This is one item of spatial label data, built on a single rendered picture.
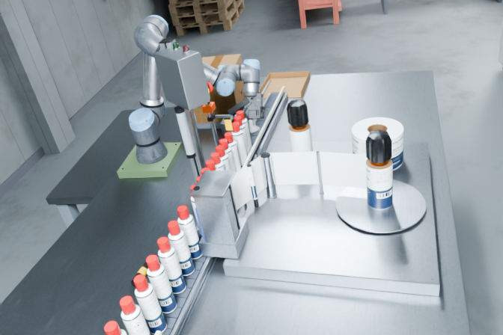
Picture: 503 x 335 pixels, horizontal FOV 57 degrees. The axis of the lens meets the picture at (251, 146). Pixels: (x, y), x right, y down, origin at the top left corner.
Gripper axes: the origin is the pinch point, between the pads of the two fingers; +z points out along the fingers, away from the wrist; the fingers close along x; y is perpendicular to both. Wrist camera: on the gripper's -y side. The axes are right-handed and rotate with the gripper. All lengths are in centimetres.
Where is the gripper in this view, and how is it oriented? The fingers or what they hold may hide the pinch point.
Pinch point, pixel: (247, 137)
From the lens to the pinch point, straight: 214.4
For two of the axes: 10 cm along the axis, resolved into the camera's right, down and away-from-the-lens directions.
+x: 3.0, -0.3, 9.5
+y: 9.5, 0.1, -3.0
